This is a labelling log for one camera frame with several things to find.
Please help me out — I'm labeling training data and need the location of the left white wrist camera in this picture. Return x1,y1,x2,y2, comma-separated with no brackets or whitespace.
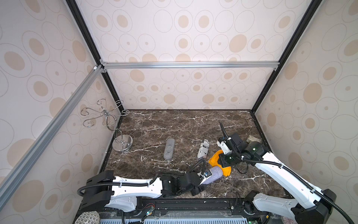
198,171,212,184

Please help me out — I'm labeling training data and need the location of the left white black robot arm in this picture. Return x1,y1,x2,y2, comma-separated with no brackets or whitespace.
77,159,212,212

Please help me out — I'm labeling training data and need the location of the chrome hook stand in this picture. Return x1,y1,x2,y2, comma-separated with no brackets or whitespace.
81,98,133,154

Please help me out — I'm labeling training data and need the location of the horizontal aluminium frame bar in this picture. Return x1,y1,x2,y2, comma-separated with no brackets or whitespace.
95,61,280,71

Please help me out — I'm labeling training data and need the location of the diagonal aluminium frame bar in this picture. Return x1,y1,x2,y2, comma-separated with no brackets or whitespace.
1,64,104,209

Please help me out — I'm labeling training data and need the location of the green clear box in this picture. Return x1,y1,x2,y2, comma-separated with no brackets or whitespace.
246,135,262,144

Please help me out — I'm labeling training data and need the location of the orange cleaning cloth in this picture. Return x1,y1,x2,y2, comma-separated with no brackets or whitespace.
208,150,231,177

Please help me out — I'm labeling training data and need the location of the grey eyeglass case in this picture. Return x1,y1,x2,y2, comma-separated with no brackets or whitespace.
163,138,175,161

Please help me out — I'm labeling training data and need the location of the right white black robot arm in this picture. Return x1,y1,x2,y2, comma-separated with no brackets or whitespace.
217,126,353,224

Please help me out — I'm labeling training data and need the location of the patterned round object left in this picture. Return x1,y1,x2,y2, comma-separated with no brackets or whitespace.
75,211,100,224

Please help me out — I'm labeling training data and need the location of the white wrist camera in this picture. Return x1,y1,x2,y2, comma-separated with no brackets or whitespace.
217,137,232,155
198,171,212,184

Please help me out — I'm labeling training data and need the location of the lavender eyeglass case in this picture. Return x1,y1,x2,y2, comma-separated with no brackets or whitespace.
201,166,223,185

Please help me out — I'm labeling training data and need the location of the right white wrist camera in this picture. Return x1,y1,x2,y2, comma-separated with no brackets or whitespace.
217,137,232,155

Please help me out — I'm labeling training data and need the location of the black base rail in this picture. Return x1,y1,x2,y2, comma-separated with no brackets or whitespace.
75,197,269,224

